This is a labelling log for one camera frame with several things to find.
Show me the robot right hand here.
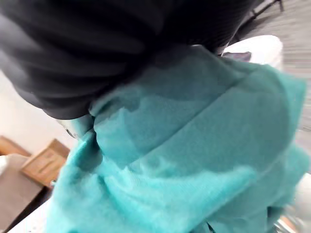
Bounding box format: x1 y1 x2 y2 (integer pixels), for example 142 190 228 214
0 0 258 139

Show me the teal printed garment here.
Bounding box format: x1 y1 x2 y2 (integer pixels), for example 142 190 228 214
43 46 309 233

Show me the wooden nightstand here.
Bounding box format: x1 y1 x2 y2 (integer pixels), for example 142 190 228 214
19 137 70 188

